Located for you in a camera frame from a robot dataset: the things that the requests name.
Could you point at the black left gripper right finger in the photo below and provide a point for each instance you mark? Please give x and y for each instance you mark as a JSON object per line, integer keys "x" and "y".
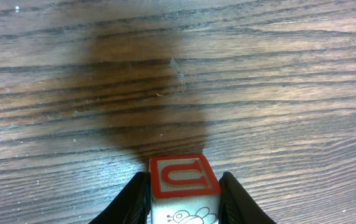
{"x": 237, "y": 206}

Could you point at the red 3 wooden block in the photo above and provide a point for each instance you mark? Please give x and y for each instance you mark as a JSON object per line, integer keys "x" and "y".
{"x": 184, "y": 190}

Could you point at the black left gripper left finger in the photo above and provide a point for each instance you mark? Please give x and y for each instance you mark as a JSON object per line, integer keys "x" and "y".
{"x": 132, "y": 205}

